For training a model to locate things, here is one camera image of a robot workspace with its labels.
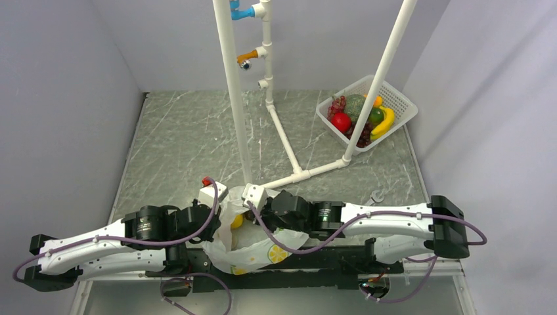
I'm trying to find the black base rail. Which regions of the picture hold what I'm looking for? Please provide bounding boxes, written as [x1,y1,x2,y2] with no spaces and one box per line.
[145,245,403,293]

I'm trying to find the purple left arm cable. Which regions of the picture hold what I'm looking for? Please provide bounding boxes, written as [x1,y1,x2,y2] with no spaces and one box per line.
[12,177,234,315]

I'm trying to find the purple fake grapes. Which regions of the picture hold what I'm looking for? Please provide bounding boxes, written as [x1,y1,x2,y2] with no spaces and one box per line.
[344,122,374,148]

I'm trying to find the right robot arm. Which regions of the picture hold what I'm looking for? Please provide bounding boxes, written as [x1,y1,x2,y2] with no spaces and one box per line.
[257,190,471,272]

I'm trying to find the green fake melon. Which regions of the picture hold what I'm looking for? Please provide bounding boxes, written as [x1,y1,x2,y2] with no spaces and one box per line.
[344,94,366,123]

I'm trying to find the white pvc pipe frame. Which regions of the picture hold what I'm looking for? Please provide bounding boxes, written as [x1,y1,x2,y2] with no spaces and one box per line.
[212,0,420,190]

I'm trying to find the orange tap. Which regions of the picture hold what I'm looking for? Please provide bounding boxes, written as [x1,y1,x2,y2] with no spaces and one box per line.
[236,49,259,65]

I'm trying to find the blue tap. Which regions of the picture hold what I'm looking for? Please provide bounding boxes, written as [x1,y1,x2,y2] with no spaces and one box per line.
[229,0,256,21]

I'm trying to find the white printed plastic bag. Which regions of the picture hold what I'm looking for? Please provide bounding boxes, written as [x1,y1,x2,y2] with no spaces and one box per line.
[201,186,291,276]

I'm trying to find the green fake lime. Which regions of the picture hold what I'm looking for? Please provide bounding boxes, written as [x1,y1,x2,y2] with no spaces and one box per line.
[368,107,385,126]

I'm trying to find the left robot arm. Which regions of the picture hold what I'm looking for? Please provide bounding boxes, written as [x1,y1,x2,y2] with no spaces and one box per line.
[13,201,221,292]

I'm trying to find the white plastic basket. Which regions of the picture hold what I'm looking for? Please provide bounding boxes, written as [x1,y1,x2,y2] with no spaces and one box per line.
[315,74,418,156]

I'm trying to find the yellow fake lemon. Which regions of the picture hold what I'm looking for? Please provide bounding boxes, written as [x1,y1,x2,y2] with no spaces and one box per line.
[231,215,244,230]

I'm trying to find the red fake grapes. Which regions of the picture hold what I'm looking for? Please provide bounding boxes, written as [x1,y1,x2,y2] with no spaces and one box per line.
[327,95,346,121]

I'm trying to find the silver metal ball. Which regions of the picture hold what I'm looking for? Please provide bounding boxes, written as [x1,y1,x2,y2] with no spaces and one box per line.
[239,59,252,71]

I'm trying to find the brown fake fruit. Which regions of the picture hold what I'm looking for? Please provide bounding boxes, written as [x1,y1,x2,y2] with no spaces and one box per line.
[242,211,255,222]

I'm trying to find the yellow fake bananas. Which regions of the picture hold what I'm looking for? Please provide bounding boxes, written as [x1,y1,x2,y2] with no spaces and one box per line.
[370,106,395,141]

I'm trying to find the orange fake fruit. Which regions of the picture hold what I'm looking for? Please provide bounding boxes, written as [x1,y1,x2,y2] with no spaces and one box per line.
[372,95,384,108]

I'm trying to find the silver wrench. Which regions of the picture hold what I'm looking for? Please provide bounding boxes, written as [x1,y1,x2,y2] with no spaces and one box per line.
[364,190,384,206]

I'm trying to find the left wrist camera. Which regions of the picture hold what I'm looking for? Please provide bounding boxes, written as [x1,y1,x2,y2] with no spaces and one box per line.
[197,177,229,207]

